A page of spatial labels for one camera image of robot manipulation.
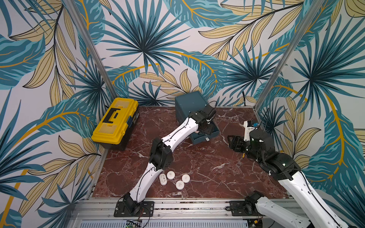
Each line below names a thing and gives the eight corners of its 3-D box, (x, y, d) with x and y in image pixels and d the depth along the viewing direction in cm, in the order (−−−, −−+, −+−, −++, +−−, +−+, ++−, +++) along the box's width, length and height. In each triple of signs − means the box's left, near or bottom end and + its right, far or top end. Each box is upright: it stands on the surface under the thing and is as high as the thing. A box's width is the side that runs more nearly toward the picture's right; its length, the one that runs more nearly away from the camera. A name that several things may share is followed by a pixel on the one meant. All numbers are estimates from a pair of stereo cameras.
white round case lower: (174, 186, 83) (174, 185, 81) (178, 179, 85) (178, 178, 83) (181, 191, 81) (181, 190, 79) (185, 184, 84) (185, 183, 82)
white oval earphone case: (159, 185, 83) (158, 184, 81) (160, 174, 87) (159, 173, 85) (167, 185, 83) (166, 184, 81) (167, 174, 87) (167, 173, 85)
